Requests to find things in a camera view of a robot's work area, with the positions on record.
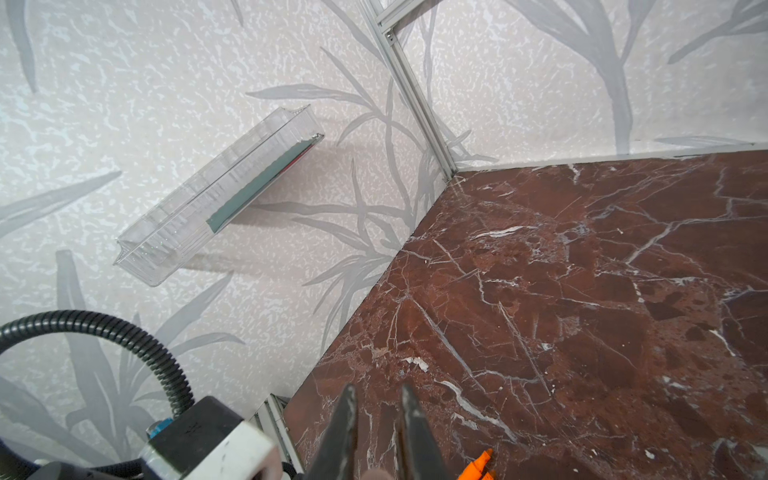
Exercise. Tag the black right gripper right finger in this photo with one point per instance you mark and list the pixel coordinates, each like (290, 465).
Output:
(418, 453)

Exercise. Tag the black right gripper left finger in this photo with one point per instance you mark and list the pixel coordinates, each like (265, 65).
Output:
(334, 459)

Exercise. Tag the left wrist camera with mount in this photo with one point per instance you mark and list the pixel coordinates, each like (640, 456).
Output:
(210, 441)

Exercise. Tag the clear plastic wall tray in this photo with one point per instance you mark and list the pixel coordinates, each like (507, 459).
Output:
(172, 232)

